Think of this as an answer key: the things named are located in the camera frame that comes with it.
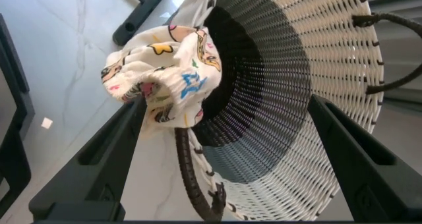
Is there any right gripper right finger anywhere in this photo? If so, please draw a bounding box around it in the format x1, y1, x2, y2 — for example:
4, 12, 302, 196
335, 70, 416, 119
308, 94, 422, 222

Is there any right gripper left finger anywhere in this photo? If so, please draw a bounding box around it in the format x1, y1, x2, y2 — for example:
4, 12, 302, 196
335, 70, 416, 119
28, 97, 148, 222

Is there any cream printed garment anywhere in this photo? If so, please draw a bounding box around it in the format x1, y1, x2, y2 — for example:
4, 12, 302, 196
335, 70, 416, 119
100, 0, 224, 138

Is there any white laundry basket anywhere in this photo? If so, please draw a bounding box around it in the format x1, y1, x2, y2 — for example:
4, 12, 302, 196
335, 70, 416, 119
164, 0, 422, 222

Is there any black clothes rack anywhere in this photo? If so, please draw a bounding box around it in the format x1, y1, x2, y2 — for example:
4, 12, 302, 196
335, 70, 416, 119
111, 0, 174, 47

